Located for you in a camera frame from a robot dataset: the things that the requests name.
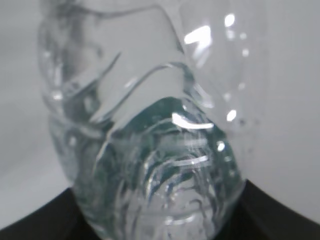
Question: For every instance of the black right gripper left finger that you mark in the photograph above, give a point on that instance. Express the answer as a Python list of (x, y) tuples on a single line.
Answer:
[(59, 219)]

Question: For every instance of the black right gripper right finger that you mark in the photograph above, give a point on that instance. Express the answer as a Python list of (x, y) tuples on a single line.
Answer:
[(258, 216)]

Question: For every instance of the clear plastic water bottle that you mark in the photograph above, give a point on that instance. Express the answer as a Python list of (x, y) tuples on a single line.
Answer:
[(153, 108)]

